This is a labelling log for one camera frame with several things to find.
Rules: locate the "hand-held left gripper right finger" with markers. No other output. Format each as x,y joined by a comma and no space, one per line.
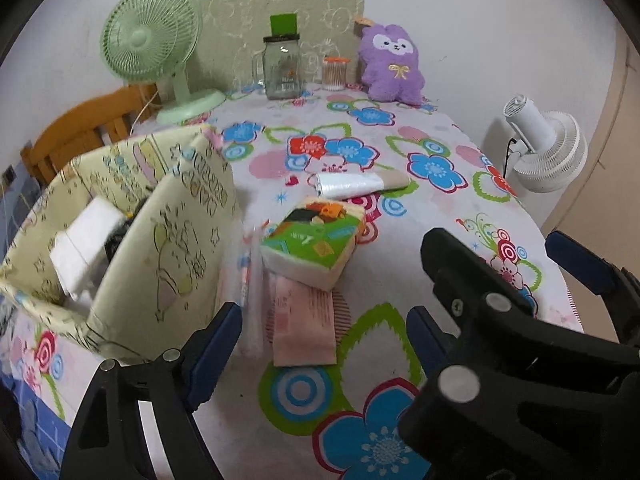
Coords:
425,340

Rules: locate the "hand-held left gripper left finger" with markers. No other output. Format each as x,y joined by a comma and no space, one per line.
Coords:
220,345

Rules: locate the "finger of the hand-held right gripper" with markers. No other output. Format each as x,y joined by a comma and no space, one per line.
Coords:
465,280
585,260

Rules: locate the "clear plastic packet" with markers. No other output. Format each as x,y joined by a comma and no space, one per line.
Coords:
252,310

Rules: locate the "pink packet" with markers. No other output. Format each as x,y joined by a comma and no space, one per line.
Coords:
302,330

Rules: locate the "yellow fabric storage box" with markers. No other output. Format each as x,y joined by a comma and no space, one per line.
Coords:
170,260

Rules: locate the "green orange tissue pack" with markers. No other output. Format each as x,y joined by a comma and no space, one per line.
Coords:
310,245

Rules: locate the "white bag roll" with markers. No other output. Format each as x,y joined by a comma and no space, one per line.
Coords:
350,184

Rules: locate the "beige door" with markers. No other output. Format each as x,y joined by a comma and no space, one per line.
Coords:
615,160

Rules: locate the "white floor fan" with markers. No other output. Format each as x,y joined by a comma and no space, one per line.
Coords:
555,155

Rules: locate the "white paper box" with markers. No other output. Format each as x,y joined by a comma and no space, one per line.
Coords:
85,240

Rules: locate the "blue checked bedsheet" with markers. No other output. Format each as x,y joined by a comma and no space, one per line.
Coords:
30,440

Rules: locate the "purple plush rabbit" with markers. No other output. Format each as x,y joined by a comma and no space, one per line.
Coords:
392,75

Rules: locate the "cotton swab jar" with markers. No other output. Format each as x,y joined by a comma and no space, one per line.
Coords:
335,77

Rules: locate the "wooden bed headboard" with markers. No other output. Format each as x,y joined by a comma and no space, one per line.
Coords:
75,130

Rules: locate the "glass jar mug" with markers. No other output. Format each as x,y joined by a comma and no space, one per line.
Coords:
282,70

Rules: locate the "green patterned board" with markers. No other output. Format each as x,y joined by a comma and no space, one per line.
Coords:
310,10

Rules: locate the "green plastic cup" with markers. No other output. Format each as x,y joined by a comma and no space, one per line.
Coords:
282,25

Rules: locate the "green desk fan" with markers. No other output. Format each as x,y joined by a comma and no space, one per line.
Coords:
145,35

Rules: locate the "dark wall socket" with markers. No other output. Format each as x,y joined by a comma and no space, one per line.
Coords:
8,175

